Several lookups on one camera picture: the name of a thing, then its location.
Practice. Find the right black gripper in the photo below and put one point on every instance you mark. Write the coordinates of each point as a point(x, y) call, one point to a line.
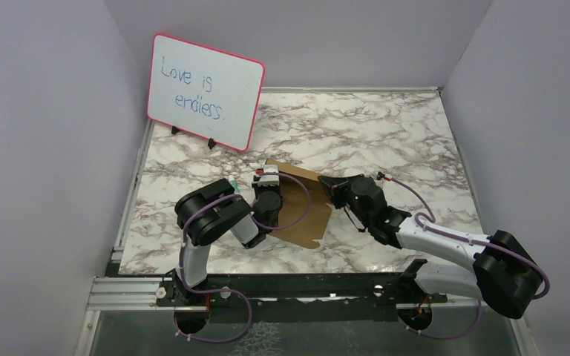
point(335, 187)

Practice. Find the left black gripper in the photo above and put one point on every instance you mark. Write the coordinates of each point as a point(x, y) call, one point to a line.
point(256, 188)

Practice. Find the brown cardboard box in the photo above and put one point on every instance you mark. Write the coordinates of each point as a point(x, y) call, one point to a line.
point(313, 204)

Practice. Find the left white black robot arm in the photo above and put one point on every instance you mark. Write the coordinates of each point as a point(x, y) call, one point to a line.
point(208, 213)

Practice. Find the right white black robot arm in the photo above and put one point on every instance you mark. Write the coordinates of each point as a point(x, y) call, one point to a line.
point(494, 269)

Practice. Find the green white marker pen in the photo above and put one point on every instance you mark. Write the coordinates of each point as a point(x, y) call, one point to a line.
point(234, 184)

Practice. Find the pink framed whiteboard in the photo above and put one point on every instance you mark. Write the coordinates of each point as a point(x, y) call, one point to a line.
point(203, 91)

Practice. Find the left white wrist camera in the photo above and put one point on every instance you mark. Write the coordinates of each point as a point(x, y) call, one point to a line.
point(267, 176)

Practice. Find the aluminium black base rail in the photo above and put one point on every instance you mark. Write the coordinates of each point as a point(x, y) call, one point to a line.
point(289, 298)

